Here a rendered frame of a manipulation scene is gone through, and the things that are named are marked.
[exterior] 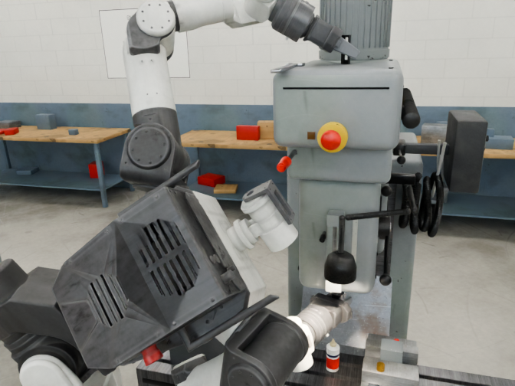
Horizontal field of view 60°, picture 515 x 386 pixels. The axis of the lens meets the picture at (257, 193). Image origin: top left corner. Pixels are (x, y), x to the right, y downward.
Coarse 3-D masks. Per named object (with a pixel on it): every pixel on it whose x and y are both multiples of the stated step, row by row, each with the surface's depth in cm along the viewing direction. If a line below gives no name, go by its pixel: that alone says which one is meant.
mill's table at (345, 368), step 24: (168, 360) 146; (360, 360) 143; (144, 384) 144; (168, 384) 141; (288, 384) 135; (312, 384) 133; (336, 384) 133; (360, 384) 133; (432, 384) 132; (456, 384) 132; (480, 384) 132; (504, 384) 131
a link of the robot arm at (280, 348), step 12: (276, 324) 82; (264, 336) 79; (276, 336) 79; (288, 336) 80; (252, 348) 76; (264, 348) 76; (276, 348) 77; (288, 348) 78; (300, 348) 81; (264, 360) 74; (276, 360) 75; (288, 360) 77; (276, 372) 73; (288, 372) 77
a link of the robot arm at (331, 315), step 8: (312, 296) 128; (320, 296) 125; (328, 296) 125; (312, 304) 119; (320, 304) 122; (328, 304) 122; (336, 304) 121; (344, 304) 121; (312, 312) 115; (320, 312) 116; (328, 312) 117; (336, 312) 118; (344, 312) 120; (352, 312) 121; (328, 320) 115; (336, 320) 119; (344, 320) 121; (328, 328) 115
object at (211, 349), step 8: (208, 344) 140; (216, 344) 140; (176, 352) 142; (184, 352) 142; (192, 352) 141; (200, 352) 141; (208, 352) 141; (216, 352) 141; (176, 360) 143; (184, 360) 143; (208, 360) 142
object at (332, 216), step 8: (328, 216) 106; (336, 216) 106; (328, 224) 107; (336, 224) 106; (328, 232) 108; (336, 232) 107; (328, 240) 109; (336, 240) 108; (328, 248) 109; (336, 248) 109; (328, 288) 112; (336, 288) 112
